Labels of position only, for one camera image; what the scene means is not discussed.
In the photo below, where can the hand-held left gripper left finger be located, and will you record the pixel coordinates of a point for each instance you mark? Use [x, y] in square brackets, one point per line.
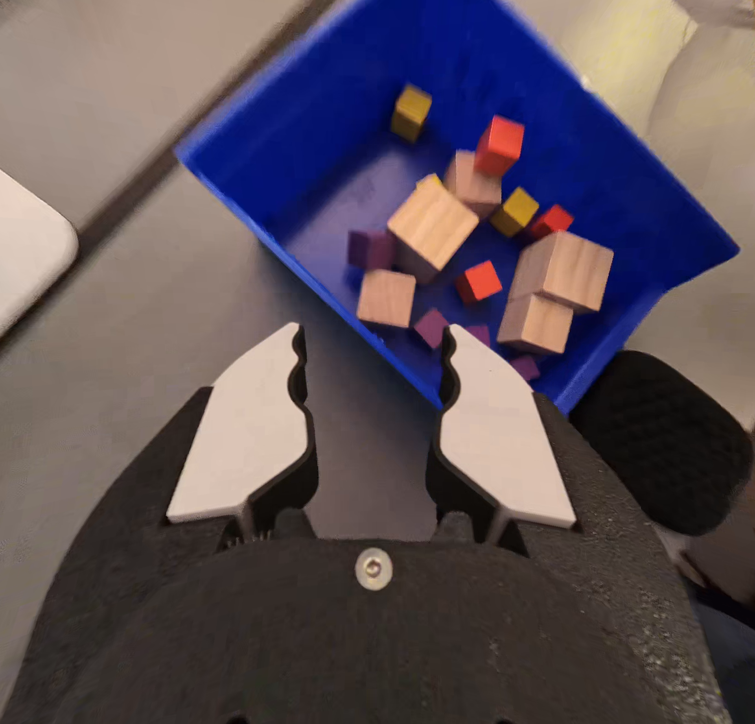
[248, 435]

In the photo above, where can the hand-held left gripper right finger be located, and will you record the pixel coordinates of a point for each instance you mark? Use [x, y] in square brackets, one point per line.
[501, 440]

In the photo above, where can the pile of wooden cubes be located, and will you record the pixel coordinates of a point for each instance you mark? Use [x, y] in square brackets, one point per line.
[433, 228]

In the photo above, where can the blue plastic box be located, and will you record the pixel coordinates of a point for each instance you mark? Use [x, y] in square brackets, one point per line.
[330, 145]

